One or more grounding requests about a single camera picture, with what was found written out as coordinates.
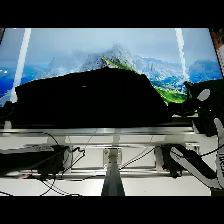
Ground black garment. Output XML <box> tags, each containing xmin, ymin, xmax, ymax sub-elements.
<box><xmin>9</xmin><ymin>67</ymin><xmax>173</xmax><ymax>130</ymax></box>

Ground silver frame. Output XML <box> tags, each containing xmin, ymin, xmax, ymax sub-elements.
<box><xmin>0</xmin><ymin>125</ymin><xmax>215</xmax><ymax>197</ymax></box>

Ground black cable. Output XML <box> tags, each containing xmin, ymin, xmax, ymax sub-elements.
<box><xmin>0</xmin><ymin>173</ymin><xmax>82</xmax><ymax>197</ymax></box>
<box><xmin>119</xmin><ymin>145</ymin><xmax>158</xmax><ymax>170</ymax></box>
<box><xmin>65</xmin><ymin>145</ymin><xmax>87</xmax><ymax>174</ymax></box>

